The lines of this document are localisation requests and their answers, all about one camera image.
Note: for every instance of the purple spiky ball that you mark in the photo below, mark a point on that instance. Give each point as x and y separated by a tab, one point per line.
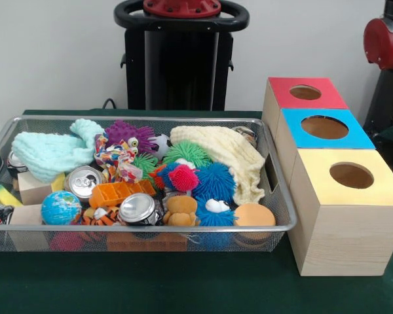
131	132

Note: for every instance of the orange plush toy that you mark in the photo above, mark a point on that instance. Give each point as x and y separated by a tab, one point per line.
181	209

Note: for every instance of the silver mesh bin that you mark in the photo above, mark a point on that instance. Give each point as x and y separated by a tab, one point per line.
216	243

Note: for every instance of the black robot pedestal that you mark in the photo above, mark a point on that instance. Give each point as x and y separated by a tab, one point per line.
183	65

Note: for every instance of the cream cloth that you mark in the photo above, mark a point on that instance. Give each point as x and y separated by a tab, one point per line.
229	150

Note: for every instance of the blue spiky ball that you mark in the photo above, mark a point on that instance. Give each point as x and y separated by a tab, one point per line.
216	178

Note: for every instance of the pink spiky ball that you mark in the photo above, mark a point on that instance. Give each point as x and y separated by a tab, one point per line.
183	176

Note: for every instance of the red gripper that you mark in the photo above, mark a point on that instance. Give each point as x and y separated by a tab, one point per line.
383	45

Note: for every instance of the blue globe ball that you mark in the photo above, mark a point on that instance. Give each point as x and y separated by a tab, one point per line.
60	207

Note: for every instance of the small soccer ball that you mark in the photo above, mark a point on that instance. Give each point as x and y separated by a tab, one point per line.
162	144

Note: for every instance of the silver drink can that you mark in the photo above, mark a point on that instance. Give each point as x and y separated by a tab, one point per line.
137	209
82	183

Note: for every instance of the wooden box with three holes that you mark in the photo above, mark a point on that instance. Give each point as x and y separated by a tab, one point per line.
347	235

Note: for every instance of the mint green cloth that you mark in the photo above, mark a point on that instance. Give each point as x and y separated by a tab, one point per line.
49	153

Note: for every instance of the orange plastic crate toy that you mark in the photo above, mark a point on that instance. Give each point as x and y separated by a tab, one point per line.
118	193

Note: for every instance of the dark green cloth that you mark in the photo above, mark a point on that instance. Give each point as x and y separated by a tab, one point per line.
150	284
388	137

